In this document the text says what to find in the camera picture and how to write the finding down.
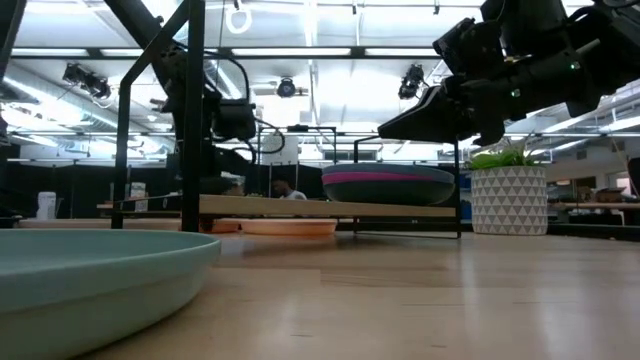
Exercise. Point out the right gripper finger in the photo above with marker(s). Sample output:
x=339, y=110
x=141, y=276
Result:
x=425, y=117
x=492, y=137

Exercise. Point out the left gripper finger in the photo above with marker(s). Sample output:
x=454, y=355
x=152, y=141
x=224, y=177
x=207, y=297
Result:
x=227, y=167

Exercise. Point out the mint green plate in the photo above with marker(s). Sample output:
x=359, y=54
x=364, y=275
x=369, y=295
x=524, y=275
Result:
x=75, y=280

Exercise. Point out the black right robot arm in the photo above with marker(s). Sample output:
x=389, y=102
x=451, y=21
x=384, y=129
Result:
x=615, y=45

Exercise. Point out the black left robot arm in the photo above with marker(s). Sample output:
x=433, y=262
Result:
x=145, y=27

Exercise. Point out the potted plant white patterned pot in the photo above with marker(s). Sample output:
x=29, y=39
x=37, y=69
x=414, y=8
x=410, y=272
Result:
x=509, y=200

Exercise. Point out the person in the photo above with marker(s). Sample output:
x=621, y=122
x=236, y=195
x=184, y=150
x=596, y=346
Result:
x=289, y=190

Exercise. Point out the white cylindrical tank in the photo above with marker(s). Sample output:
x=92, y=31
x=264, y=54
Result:
x=292, y=150

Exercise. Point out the black partition screen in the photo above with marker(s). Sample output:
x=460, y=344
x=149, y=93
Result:
x=310, y=182

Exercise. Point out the peach plate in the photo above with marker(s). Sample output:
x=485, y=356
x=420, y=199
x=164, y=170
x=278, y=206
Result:
x=287, y=226

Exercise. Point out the black overhead rig beam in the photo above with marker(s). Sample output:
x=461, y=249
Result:
x=300, y=52

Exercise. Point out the cardboard box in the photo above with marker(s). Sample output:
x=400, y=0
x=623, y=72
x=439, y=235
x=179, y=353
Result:
x=611, y=195

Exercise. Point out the white jug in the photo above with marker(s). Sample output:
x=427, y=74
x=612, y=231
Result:
x=46, y=205

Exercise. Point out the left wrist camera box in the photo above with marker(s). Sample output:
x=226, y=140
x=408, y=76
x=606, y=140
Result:
x=235, y=120

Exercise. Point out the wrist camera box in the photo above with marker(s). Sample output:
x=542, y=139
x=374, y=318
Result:
x=467, y=45
x=235, y=120

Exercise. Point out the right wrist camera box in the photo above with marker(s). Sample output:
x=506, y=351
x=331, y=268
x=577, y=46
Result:
x=467, y=45

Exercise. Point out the round black overhead camera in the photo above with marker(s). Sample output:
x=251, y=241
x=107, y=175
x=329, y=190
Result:
x=286, y=88

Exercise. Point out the black background rig frame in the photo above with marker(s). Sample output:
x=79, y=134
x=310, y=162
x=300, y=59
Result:
x=334, y=145

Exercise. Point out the black ceiling-mounted camera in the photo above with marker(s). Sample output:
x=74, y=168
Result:
x=87, y=80

